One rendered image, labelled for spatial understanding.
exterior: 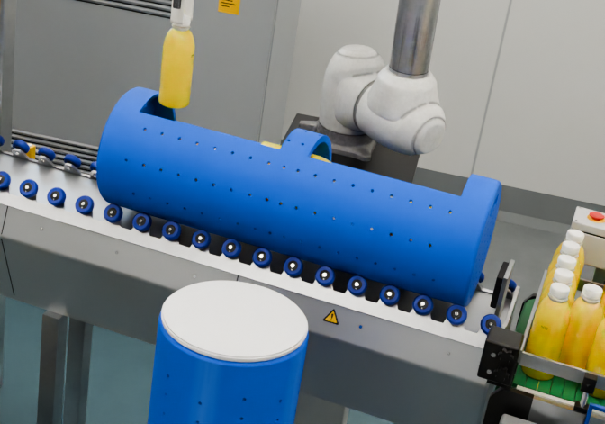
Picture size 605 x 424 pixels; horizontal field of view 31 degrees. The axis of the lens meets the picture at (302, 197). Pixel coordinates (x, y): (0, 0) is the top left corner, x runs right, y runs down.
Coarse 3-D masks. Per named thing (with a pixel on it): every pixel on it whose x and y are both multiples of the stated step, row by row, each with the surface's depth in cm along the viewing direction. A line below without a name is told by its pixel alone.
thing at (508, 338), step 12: (492, 336) 220; (504, 336) 221; (516, 336) 221; (492, 348) 219; (504, 348) 217; (516, 348) 217; (492, 360) 219; (504, 360) 217; (516, 360) 218; (480, 372) 221; (492, 372) 220; (504, 372) 218; (504, 384) 221
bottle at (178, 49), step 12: (168, 36) 242; (180, 36) 241; (192, 36) 243; (168, 48) 242; (180, 48) 241; (192, 48) 243; (168, 60) 243; (180, 60) 242; (192, 60) 245; (168, 72) 244; (180, 72) 244; (192, 72) 246; (168, 84) 245; (180, 84) 245; (168, 96) 246; (180, 96) 246
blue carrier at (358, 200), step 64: (128, 128) 244; (192, 128) 242; (128, 192) 247; (192, 192) 240; (256, 192) 236; (320, 192) 232; (384, 192) 230; (320, 256) 238; (384, 256) 230; (448, 256) 225
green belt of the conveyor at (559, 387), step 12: (528, 300) 260; (528, 312) 253; (516, 372) 228; (516, 384) 224; (528, 384) 224; (540, 384) 225; (552, 384) 226; (564, 384) 227; (576, 384) 227; (564, 396) 222; (576, 396) 223
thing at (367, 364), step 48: (96, 192) 271; (0, 240) 264; (48, 240) 259; (96, 240) 256; (0, 288) 277; (48, 288) 269; (96, 288) 262; (144, 288) 255; (336, 288) 244; (144, 336) 267; (336, 336) 242; (384, 336) 239; (432, 336) 236; (336, 384) 252; (384, 384) 245; (432, 384) 239; (480, 384) 234
